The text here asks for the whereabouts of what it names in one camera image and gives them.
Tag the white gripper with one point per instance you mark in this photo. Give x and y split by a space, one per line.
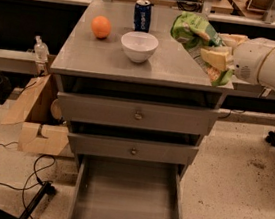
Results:
251 60

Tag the green rice chip bag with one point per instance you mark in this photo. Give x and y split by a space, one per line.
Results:
194 33

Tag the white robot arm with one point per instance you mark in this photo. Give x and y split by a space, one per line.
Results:
266 76

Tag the grey drawer cabinet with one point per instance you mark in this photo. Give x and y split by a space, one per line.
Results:
98 67

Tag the grey top drawer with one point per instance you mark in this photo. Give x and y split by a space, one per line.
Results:
136 114

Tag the grey middle drawer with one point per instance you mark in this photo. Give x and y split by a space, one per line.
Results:
132 149

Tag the grey open bottom drawer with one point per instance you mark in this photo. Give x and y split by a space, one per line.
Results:
113 188

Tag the white bowl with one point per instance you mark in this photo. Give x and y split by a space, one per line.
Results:
139 46

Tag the blue pepsi can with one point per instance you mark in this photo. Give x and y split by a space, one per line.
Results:
142 15

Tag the orange fruit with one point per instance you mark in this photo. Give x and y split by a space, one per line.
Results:
101 27

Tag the clear sanitizer bottle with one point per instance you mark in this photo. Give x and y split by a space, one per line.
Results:
41 49

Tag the cardboard box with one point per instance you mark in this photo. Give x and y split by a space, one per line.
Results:
33 110

